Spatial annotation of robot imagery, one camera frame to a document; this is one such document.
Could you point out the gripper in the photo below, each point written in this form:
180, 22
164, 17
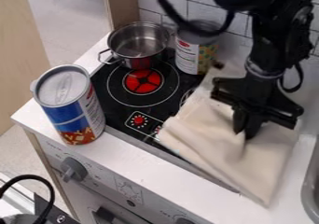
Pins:
259, 94

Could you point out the cream cloth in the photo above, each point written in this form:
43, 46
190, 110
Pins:
224, 153

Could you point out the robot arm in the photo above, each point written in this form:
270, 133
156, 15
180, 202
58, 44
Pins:
278, 31

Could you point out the white can with dotted label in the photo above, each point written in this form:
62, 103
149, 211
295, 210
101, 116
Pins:
193, 55

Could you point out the toy sink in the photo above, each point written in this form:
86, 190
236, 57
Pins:
312, 184

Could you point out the toy stove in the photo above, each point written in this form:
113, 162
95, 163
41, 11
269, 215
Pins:
143, 92

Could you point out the silver pot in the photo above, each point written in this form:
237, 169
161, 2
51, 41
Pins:
139, 42

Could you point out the blue can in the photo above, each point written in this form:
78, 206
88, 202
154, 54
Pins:
70, 109

